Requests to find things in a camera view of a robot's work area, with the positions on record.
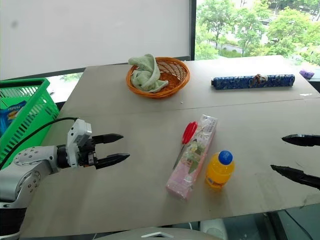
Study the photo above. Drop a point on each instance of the blue patterned rolled bundle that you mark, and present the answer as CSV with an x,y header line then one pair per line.
x,y
237,82

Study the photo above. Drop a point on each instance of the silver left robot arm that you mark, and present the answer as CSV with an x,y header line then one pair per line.
x,y
25,160

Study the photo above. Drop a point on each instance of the orange wicker basket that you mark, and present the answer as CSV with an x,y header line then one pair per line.
x,y
176,72

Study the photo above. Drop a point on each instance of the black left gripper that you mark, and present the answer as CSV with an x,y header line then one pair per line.
x,y
88,158

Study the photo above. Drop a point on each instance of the blue snack bag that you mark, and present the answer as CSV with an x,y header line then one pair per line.
x,y
10,115

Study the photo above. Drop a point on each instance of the white roller blind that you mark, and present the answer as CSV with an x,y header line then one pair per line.
x,y
95,32

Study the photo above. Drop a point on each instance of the small purple object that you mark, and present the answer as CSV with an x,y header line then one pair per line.
x,y
307,73

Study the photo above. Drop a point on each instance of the long pink floral box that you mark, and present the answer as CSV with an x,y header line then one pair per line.
x,y
190,166

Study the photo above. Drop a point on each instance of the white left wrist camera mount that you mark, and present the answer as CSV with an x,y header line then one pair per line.
x,y
75,135

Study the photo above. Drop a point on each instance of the orange juice bottle blue cap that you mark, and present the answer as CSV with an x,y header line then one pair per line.
x,y
219,172

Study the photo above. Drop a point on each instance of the green plastic shopping basket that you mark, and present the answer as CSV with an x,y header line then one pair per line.
x,y
32,110

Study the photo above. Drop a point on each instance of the light green towel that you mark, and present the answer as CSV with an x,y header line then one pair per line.
x,y
147,75

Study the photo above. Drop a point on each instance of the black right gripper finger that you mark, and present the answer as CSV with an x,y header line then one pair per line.
x,y
303,140
297,175

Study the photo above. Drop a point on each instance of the white plastic object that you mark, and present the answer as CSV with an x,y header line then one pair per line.
x,y
212,228

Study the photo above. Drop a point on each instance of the black window frame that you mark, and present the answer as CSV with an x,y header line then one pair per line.
x,y
192,30

